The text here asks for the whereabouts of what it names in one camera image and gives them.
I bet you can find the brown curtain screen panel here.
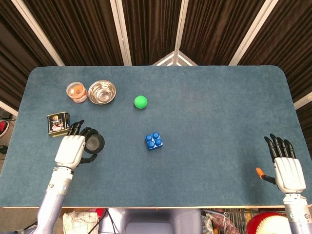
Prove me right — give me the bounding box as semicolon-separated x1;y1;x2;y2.
109;0;190;66
14;0;132;66
174;0;273;66
0;0;65;115
229;0;312;127

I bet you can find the blue felt table mat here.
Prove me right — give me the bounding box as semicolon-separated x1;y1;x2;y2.
0;65;312;208

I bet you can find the red shoe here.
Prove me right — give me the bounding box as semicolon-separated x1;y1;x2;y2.
0;120;9;137

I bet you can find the stainless steel bowl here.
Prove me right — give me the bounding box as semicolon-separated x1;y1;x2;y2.
88;80;117;105

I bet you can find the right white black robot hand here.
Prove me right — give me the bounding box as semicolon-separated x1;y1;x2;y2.
255;133;307;195

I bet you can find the black gold rectangular tin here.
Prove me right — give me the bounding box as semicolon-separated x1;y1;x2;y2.
46;111;72;137

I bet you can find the orange clear plastic jar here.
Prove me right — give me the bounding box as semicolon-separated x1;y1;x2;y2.
66;81;88;104

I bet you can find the green ball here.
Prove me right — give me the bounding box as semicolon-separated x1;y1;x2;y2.
134;95;149;110

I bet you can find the lavender robot torso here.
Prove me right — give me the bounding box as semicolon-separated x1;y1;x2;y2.
98;208;203;234

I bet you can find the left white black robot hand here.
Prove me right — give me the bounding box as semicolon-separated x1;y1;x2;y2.
54;119;100;171

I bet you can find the black bowl with brown contents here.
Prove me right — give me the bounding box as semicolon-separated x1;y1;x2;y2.
85;133;106;155

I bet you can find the blue building block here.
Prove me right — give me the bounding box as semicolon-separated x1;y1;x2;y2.
145;132;164;152

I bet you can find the metal wire cart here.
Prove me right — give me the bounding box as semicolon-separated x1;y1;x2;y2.
202;208;288;234

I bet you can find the white checked bag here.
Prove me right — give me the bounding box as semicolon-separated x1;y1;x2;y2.
62;211;99;234

